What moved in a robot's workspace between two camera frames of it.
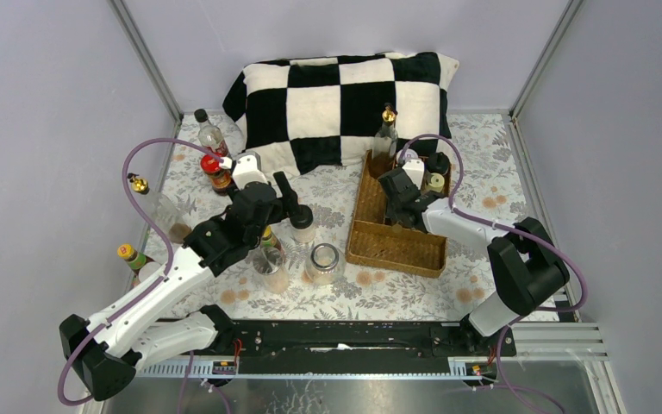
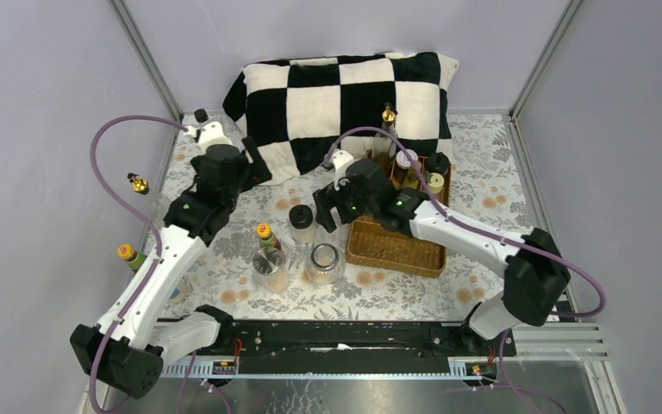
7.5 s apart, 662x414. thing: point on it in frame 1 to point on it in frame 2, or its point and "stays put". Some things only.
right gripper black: x=390 y=212 to x=326 y=199
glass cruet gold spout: x=385 y=143 stays put
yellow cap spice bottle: x=437 y=183 stays put
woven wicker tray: x=373 y=242 stays put
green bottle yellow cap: x=269 y=239 stays put
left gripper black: x=287 y=204 to x=259 y=172
